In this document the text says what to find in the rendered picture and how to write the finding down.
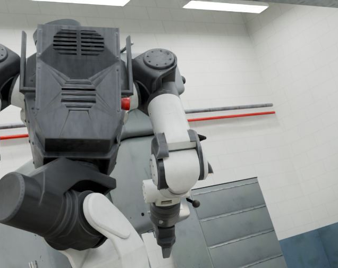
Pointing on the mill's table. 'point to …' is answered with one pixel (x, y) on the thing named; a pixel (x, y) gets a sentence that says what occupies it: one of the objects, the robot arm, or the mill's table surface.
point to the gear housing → (136, 125)
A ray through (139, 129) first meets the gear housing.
